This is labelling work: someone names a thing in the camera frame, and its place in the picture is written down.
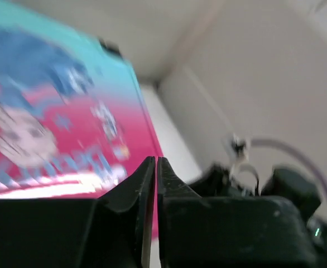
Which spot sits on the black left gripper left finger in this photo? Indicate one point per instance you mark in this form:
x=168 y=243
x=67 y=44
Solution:
x=111 y=231

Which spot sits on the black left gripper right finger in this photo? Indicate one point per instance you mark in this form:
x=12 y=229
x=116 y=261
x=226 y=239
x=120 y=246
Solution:
x=197 y=231

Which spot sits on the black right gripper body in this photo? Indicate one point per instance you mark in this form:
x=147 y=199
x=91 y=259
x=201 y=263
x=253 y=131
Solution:
x=284 y=181

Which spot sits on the pink and teal suitcase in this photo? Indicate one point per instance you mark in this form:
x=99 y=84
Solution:
x=73 y=121

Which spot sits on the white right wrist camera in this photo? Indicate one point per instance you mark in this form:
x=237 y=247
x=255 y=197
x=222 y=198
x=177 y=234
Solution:
x=237 y=150

